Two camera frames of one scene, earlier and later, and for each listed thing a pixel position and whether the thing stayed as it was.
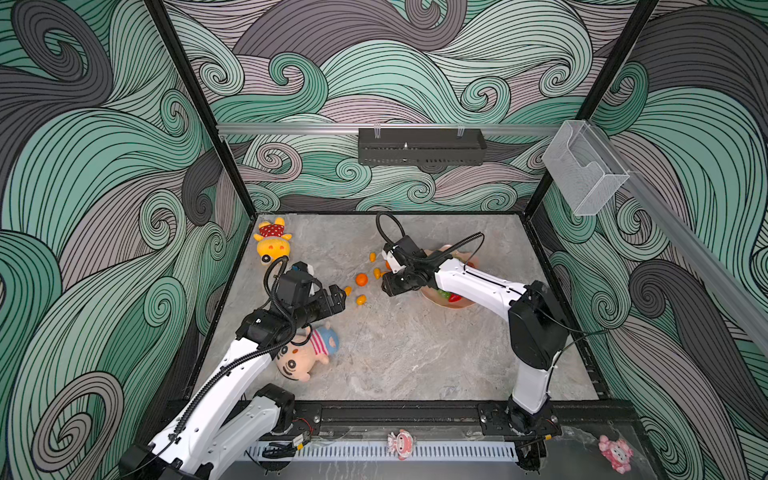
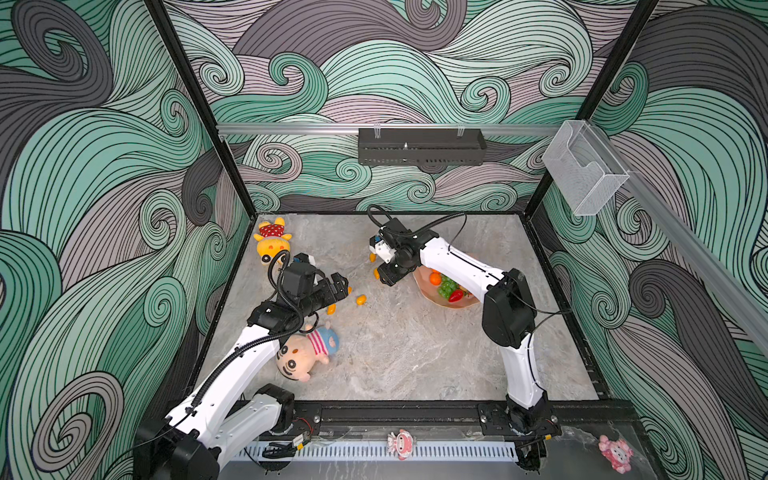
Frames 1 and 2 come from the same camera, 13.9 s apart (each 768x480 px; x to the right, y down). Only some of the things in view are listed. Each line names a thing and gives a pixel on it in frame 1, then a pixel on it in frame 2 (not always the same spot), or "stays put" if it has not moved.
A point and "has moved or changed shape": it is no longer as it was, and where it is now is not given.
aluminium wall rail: x=534 y=127 stays put
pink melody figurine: x=618 y=453 stays put
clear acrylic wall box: x=584 y=168 stays put
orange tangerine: x=361 y=279 has moved or changed shape
